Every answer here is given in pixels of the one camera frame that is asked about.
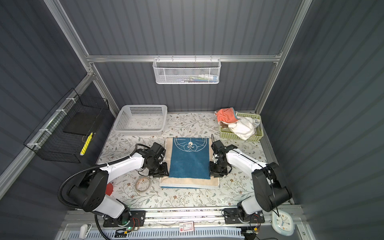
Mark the red white label card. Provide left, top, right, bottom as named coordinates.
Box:
left=179, top=221, right=195, bottom=233

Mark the black wire wall basket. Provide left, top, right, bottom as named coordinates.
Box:
left=24, top=89, right=110, bottom=164

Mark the white wire wall basket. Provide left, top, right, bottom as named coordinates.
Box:
left=153, top=59, right=222, bottom=85

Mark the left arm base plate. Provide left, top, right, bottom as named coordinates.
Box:
left=103, top=210, right=147, bottom=228

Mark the red pencil cup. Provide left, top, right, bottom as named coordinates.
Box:
left=105, top=183, right=114, bottom=196

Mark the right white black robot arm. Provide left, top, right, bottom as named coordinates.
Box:
left=210, top=140, right=292, bottom=217

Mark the clear tape roll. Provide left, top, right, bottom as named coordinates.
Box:
left=134, top=177, right=152, bottom=194

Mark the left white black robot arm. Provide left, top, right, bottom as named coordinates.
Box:
left=58, top=143, right=169, bottom=219

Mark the blue beige Doraemon towel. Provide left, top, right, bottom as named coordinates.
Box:
left=160, top=138, right=220, bottom=189

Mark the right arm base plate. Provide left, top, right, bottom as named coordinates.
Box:
left=221, top=208, right=265, bottom=225

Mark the green perforated plastic basket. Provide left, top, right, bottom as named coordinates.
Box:
left=220, top=112, right=264, bottom=142

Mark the orange towel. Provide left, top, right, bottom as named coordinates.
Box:
left=215, top=108, right=240, bottom=125

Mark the white round clock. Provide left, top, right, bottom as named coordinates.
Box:
left=271, top=211, right=295, bottom=237

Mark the black corrugated cable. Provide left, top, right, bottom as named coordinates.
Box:
left=57, top=143, right=151, bottom=240

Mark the white towel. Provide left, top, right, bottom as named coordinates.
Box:
left=228, top=117, right=262, bottom=140

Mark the white plastic laundry basket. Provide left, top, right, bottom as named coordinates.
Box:
left=113, top=105, right=168, bottom=136

